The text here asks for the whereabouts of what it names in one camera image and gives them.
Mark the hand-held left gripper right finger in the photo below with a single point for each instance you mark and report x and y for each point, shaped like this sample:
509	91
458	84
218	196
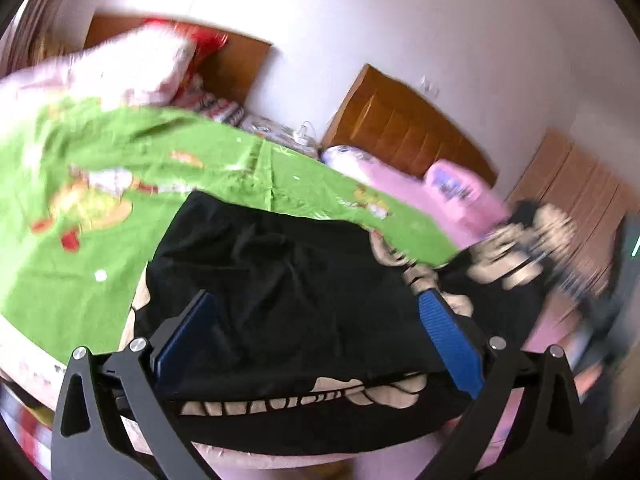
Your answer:
450	345

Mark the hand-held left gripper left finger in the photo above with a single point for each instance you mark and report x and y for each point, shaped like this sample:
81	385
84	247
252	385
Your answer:
185	330

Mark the black pants with beige print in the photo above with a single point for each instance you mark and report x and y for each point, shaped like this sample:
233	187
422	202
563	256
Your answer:
300	285

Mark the dark device with green light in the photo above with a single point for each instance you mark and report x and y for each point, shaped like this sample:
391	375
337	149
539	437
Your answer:
631	270

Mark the light wooden wardrobe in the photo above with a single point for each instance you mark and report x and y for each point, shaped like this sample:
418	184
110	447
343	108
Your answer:
575	175

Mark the pink pillow with purple print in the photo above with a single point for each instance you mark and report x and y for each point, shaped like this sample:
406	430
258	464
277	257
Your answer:
450	200

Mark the red white plaid blanket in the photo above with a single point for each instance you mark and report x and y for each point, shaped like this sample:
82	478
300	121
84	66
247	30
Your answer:
25	410

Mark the green printed bed sheet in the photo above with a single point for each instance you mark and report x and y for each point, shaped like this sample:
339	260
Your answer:
125	160

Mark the patterned white bedding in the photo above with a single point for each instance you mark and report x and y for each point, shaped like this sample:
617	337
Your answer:
260	125

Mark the wooden headboard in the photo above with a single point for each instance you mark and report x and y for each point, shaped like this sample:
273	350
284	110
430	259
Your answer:
235	75
410	125

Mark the pink quilt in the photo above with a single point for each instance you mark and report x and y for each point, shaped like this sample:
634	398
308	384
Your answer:
125	70

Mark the red pillow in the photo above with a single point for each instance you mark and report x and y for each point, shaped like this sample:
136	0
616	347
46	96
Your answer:
210	45

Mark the pinkish curtain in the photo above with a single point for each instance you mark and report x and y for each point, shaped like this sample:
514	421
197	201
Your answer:
40	25

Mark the white wall socket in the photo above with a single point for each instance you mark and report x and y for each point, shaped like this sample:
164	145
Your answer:
430	89

